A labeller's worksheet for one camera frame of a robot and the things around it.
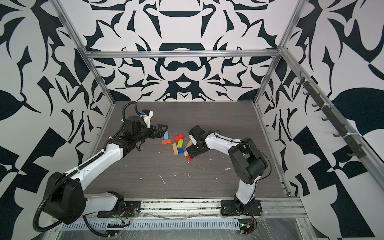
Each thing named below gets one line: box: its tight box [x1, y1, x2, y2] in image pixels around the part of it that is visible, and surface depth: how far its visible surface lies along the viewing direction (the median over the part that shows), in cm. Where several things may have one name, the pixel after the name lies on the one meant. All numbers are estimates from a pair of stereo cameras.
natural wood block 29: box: [172, 143, 179, 155], surface depth 96 cm
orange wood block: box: [162, 138, 173, 146], surface depth 100 cm
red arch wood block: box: [174, 133, 184, 143], surface depth 101 cm
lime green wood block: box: [177, 139, 184, 148], surface depth 98 cm
